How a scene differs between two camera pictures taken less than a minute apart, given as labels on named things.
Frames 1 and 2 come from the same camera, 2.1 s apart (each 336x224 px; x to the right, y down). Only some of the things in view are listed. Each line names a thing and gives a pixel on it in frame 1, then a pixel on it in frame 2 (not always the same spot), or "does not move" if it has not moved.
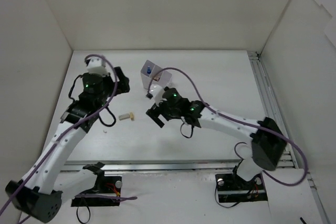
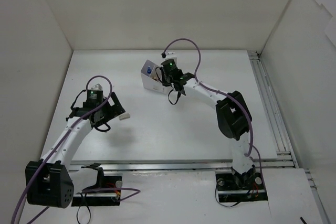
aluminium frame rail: (290, 160) does not move
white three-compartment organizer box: (149, 69) does not move
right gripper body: (158, 114) -> (168, 77)
